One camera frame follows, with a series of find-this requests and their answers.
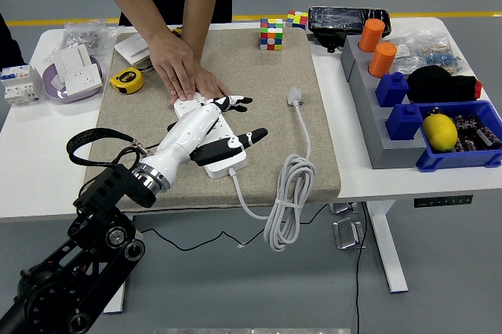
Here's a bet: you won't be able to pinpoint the person's left hand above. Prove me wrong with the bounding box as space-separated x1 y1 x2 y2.
194 66 231 100

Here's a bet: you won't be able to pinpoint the person's right hand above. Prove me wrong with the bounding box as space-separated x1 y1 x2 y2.
147 30 198 102

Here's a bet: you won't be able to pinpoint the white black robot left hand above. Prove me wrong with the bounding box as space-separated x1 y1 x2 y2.
139 94 270 191

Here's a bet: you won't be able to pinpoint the white power strip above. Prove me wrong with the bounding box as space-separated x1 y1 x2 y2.
173 93 249 180

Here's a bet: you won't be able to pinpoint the thin black adapter cord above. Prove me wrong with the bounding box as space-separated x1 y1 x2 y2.
133 144 252 252

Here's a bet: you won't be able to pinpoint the grey-brown mat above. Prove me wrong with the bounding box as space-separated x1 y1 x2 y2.
83 27 342 216

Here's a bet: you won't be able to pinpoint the large Rubik's cube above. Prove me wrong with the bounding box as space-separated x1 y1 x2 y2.
258 17 285 52

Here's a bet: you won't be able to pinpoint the clear bag of screws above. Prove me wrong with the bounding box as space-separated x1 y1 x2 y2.
62 21 121 56

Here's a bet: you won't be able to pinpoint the small Rubik's cube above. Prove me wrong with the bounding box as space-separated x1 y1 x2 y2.
285 10 310 31

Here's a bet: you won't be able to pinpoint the purple bowl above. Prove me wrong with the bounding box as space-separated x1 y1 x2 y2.
42 55 105 105

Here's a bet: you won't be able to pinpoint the black plastic-wrapped box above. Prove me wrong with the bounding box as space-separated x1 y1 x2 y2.
307 5 392 54

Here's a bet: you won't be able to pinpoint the white circuit breaker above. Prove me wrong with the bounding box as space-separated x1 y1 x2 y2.
0 64 43 107

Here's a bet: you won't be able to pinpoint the orange cylinder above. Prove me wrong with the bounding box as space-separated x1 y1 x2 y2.
367 42 398 79
358 18 387 53

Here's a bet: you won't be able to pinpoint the grey stepped block holder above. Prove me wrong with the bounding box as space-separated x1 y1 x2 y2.
340 34 428 170

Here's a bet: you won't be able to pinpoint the blue plastic block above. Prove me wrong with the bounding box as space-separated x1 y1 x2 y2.
385 103 427 142
375 71 410 108

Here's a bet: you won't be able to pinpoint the clear bag of components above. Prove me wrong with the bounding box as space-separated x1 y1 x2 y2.
386 30 467 76

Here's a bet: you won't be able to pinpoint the black cloth with red piece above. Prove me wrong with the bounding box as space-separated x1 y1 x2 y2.
406 65 482 104

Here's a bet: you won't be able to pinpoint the yellow lemon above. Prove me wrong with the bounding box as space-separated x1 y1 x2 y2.
421 114 459 153

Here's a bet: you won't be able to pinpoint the blue plastic bin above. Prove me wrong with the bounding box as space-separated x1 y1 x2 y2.
415 100 502 173

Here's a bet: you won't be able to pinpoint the black table control panel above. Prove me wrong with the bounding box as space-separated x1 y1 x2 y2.
413 194 474 209

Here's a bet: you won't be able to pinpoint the dark cylindrical capacitors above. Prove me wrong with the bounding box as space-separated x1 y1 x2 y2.
450 113 502 154

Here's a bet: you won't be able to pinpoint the white wall switch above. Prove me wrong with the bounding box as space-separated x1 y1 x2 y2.
114 31 154 67

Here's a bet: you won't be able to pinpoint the white power strip cord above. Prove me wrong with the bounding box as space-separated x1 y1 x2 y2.
229 87 318 252

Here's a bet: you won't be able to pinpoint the white wall socket panel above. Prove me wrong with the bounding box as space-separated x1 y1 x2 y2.
62 65 101 96

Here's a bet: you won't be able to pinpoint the white blank wall panel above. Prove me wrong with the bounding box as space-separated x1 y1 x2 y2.
51 43 93 76

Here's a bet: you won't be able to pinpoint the silver metal bracket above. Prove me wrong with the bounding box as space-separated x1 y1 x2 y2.
332 216 368 251
329 202 358 216

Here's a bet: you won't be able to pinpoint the black floor cable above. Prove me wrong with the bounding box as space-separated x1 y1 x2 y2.
354 201 370 334

